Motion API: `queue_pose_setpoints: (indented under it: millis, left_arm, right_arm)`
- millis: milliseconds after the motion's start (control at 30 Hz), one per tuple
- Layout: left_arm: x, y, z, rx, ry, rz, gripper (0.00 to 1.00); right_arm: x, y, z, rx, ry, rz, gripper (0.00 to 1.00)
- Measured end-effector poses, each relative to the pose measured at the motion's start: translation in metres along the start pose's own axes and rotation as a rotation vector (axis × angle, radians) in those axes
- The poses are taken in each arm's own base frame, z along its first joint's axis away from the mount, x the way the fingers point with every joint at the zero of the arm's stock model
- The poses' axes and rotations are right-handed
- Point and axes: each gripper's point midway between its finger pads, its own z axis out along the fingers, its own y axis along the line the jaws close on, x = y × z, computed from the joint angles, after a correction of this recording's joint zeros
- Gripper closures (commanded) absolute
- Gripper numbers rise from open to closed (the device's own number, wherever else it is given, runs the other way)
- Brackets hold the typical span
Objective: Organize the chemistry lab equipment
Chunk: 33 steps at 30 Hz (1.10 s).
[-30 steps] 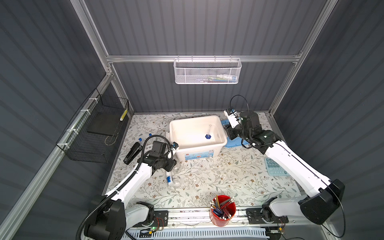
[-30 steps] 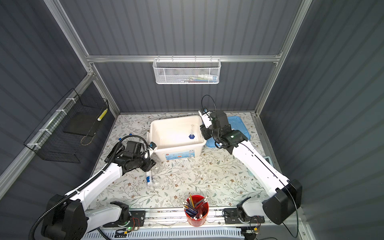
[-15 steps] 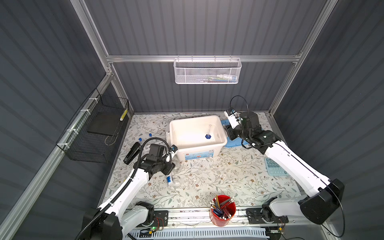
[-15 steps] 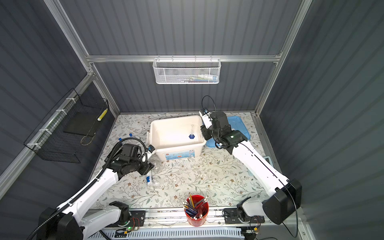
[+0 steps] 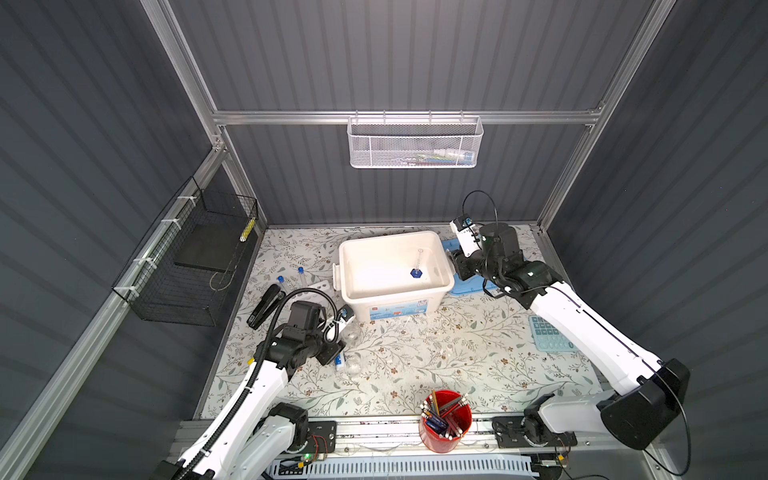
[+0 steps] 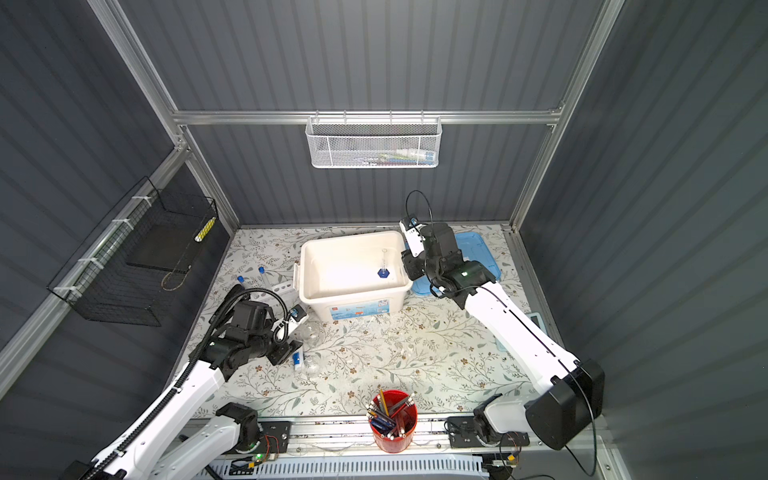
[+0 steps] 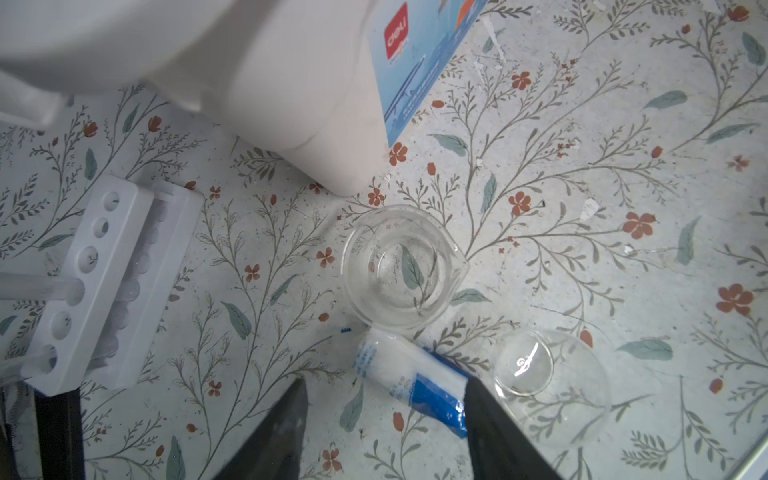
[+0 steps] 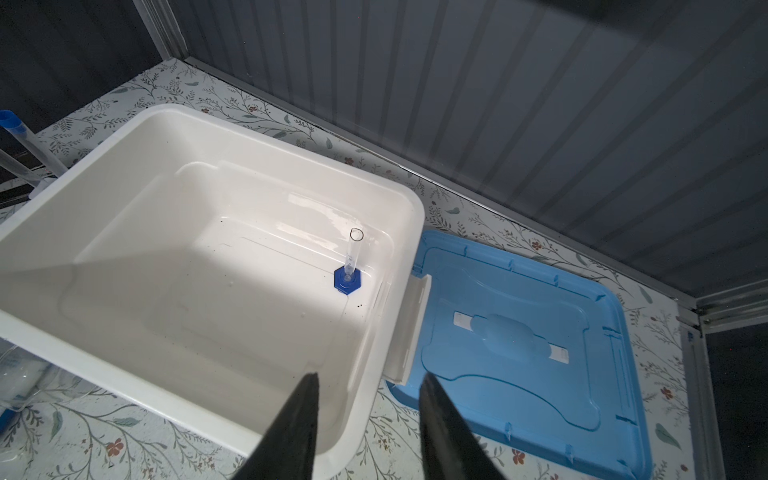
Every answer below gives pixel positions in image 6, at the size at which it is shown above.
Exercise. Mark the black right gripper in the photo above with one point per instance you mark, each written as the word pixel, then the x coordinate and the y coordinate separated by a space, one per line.
pixel 409 261

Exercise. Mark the yellow item in basket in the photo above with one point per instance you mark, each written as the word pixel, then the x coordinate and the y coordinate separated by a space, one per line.
pixel 205 229

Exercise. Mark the black wire side basket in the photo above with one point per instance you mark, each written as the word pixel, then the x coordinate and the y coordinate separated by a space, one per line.
pixel 133 271

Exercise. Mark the white blue small bottle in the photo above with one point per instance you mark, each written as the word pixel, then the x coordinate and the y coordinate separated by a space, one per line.
pixel 298 360

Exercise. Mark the teal calculator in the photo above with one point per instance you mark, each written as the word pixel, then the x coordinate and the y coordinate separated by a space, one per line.
pixel 536 318

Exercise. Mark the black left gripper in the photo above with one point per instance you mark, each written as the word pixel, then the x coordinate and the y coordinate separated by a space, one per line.
pixel 284 351

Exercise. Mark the white plastic storage bin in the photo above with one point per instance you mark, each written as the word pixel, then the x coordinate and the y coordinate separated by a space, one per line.
pixel 337 277

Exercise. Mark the clear glass flask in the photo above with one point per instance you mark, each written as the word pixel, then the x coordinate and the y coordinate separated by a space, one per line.
pixel 312 335

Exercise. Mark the red pencil cup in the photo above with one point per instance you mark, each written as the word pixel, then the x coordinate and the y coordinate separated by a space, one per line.
pixel 393 416

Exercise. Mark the blue plastic bin lid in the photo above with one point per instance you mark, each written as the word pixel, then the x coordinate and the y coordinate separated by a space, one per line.
pixel 473 248

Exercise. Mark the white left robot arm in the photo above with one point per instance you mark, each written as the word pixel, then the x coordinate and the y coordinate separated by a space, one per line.
pixel 150 448

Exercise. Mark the white wire wall basket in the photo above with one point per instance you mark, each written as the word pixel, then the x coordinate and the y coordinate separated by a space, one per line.
pixel 390 144

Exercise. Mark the white test tube rack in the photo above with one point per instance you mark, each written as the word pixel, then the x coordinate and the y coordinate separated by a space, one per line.
pixel 287 292

